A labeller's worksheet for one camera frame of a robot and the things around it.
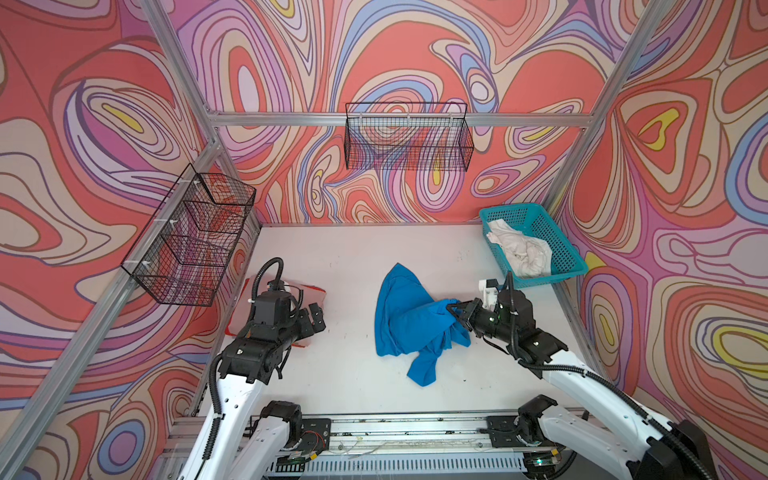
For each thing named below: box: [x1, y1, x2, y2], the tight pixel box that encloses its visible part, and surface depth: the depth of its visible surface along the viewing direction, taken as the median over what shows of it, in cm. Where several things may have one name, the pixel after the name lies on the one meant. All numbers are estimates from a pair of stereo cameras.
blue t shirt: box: [374, 263, 471, 387], surface depth 87 cm
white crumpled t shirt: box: [486, 218, 552, 278], surface depth 109 cm
